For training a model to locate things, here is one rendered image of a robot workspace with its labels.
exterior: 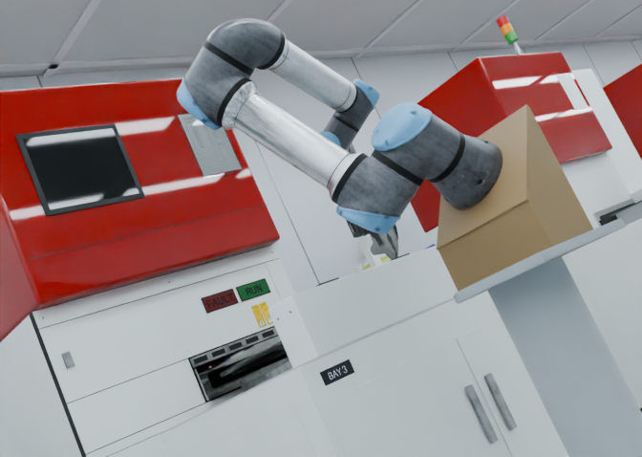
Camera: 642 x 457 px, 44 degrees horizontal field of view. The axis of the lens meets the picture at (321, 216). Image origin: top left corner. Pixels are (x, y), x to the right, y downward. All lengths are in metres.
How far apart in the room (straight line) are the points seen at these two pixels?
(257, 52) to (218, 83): 0.11
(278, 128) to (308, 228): 3.16
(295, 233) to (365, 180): 3.14
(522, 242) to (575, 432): 0.37
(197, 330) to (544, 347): 1.06
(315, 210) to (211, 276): 2.53
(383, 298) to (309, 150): 0.44
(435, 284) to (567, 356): 0.52
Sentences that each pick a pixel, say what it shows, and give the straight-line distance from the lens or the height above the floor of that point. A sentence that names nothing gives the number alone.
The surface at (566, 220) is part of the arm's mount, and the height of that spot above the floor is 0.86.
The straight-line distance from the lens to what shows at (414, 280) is 1.92.
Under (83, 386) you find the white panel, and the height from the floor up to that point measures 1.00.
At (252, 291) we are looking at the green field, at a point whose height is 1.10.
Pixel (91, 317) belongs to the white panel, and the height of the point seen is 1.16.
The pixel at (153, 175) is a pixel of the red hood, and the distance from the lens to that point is 2.34.
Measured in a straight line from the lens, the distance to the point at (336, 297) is 1.74.
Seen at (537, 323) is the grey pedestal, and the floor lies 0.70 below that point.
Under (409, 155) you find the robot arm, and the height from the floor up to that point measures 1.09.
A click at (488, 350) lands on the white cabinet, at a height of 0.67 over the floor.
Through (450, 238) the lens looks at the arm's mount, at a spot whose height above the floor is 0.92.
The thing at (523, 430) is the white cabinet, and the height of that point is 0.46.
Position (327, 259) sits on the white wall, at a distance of 4.72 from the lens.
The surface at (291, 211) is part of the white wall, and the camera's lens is 4.71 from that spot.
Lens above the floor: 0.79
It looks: 10 degrees up
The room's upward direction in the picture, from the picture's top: 25 degrees counter-clockwise
